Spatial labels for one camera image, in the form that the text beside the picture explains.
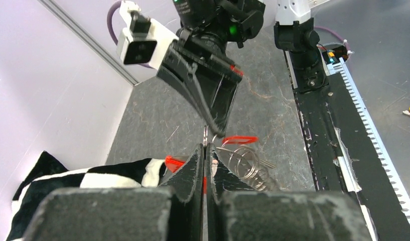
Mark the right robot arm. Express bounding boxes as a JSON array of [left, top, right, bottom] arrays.
[[157, 1, 326, 137]]

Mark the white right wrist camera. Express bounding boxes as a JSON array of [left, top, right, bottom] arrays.
[[116, 1, 179, 70]]

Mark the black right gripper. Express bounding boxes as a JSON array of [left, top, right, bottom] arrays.
[[156, 31, 243, 137]]

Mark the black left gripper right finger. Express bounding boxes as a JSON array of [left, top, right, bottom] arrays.
[[205, 144, 371, 240]]

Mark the aluminium corner post right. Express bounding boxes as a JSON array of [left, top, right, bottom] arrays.
[[38, 0, 139, 86]]

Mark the grey slotted cable duct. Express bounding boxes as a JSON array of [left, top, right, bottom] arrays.
[[327, 59, 410, 224]]

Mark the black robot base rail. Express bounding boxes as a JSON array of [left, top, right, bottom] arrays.
[[285, 54, 410, 240]]

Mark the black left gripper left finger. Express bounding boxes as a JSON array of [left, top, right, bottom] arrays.
[[24, 144, 204, 240]]

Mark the black white checkered pillow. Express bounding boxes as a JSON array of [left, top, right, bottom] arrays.
[[7, 151, 167, 240]]

